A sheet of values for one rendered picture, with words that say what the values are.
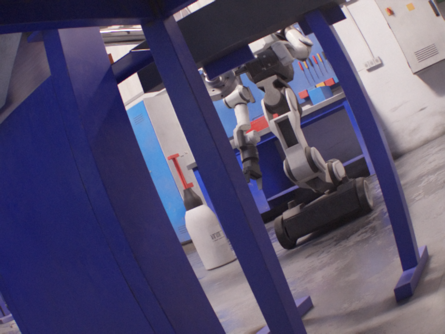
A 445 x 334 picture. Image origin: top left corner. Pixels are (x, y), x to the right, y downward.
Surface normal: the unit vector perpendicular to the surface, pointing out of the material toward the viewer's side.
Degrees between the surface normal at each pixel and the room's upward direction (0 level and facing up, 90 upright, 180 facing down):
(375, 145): 90
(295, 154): 79
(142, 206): 90
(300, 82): 90
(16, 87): 135
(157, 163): 90
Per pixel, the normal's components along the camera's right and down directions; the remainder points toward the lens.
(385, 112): -0.51, 0.16
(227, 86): -0.33, -0.61
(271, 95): -0.51, -0.19
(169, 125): 0.77, -0.36
